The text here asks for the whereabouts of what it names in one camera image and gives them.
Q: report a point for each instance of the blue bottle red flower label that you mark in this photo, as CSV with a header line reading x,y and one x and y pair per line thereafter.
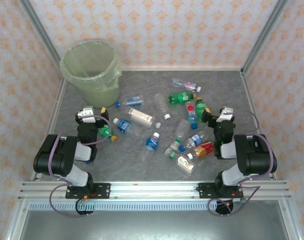
x,y
191,113

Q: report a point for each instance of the blue label water bottle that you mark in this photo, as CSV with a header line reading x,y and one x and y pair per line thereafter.
x,y
151,143
124,125

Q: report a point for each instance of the blue label bottle blue cap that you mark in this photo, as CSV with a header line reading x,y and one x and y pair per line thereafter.
x,y
195,140

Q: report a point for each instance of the red label orange bottle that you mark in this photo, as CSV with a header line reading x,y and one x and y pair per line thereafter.
x,y
204,149

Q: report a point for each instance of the clear bottle beige label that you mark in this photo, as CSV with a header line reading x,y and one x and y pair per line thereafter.
x,y
140,115

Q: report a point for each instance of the crushed clear bottle red label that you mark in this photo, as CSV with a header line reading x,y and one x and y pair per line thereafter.
x,y
189,86

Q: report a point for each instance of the small white-capped green-label bottle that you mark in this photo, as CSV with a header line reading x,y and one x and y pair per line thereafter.
x,y
175,145

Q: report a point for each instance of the clear unlabelled bottle white cap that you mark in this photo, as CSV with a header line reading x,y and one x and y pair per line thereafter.
x,y
161,102

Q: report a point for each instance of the small green-capped clear bottle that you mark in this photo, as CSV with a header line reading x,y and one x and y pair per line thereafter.
x,y
169,152

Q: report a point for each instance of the square bottle colourful label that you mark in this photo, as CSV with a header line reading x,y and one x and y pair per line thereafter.
x,y
184,163

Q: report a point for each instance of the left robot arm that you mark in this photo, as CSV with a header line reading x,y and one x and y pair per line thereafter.
x,y
54,157

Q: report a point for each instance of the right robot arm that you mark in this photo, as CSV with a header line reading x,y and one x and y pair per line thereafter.
x,y
254,155

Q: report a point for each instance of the grey metal panel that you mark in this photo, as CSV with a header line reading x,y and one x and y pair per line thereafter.
x,y
151,225

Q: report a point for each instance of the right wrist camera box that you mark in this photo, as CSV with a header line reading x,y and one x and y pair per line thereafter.
x,y
225,111

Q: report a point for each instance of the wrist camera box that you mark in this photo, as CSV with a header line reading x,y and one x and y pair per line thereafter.
x,y
86,112
225,111

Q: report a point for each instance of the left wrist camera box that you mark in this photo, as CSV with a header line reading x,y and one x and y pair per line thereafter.
x,y
86,112

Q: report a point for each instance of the aluminium table side rail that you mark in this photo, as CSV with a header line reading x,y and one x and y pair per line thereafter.
x,y
252,100
49,130

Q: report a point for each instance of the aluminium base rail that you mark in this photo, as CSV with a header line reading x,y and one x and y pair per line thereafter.
x,y
154,192

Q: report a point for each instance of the aluminium frame post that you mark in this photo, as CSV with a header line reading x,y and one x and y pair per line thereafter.
x,y
267,30
39,30

